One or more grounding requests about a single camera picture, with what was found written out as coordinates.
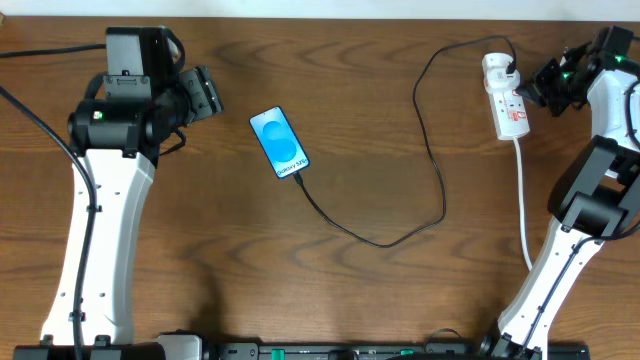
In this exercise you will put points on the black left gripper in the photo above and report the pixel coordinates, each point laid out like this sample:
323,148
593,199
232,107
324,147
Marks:
204,91

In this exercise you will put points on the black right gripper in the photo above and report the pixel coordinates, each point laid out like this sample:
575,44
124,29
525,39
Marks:
536,89

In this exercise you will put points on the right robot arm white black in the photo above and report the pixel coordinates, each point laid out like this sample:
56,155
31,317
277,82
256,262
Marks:
596,200

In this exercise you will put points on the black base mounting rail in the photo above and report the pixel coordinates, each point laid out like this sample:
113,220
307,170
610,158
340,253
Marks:
434,350

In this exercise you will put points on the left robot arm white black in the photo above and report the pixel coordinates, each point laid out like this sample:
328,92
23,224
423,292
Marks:
117,134

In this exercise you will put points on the white power strip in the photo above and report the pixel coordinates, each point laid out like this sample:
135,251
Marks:
508,109

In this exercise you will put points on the blue Galaxy smartphone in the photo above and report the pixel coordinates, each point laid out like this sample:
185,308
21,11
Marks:
279,142

